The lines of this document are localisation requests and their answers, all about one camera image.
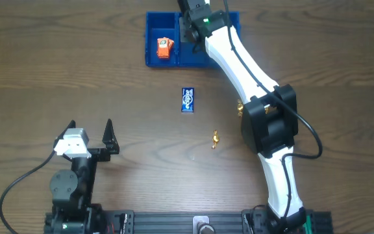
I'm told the mounting rail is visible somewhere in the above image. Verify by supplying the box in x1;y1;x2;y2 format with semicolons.
44;200;334;234

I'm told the blue candy pack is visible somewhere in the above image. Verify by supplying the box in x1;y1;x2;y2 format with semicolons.
181;87;195;114

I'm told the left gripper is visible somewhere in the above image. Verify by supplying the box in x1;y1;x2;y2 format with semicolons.
55;118;121;163

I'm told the black cable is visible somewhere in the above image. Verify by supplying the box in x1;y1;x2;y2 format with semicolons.
0;151;56;234
273;94;323;161

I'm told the blue tray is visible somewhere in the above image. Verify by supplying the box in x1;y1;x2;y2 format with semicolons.
144;11;242;69

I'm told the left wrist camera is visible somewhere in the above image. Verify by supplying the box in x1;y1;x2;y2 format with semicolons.
53;127;92;160

